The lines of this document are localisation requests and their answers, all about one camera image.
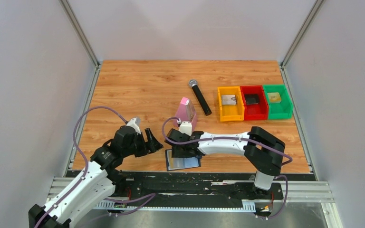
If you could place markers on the gold cards in green bin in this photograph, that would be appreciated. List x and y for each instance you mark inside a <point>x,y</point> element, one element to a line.
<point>274,97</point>

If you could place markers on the white cards in yellow bin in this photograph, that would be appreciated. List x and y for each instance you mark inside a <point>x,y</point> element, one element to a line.
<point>228,100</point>

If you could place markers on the black microphone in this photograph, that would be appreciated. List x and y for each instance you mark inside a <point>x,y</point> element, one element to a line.
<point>193,84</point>

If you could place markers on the red plastic bin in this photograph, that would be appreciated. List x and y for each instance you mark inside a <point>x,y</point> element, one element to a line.
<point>257,111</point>

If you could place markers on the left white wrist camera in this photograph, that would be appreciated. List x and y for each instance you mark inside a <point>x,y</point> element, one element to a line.
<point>134,123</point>

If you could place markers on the blue leather card holder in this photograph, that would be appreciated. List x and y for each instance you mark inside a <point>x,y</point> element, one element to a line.
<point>174,164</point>

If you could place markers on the black cards in red bin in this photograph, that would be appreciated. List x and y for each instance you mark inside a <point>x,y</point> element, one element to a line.
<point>251,99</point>

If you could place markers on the green plastic bin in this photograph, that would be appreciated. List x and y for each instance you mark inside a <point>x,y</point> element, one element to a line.
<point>281,109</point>

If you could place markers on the pink metronome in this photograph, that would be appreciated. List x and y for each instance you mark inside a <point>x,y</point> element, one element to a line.
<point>186,112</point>

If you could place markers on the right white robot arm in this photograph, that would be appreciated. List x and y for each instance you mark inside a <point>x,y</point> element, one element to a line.
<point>262,149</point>

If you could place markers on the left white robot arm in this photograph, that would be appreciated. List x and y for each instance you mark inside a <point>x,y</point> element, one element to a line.
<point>97,181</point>

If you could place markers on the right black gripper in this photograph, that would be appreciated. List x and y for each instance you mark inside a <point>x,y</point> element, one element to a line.
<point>177,154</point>

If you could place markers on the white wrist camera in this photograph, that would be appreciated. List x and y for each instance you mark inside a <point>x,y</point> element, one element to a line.
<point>186,128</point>
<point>134,123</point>

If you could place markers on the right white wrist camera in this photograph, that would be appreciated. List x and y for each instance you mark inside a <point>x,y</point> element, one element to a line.
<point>186,128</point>

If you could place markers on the yellow plastic bin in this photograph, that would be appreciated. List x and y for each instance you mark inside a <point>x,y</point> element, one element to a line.
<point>230,113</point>

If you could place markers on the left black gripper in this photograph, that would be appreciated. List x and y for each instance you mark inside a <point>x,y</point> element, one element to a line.
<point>154,145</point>

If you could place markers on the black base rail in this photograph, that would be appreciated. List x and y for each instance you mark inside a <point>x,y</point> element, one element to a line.
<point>195,189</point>

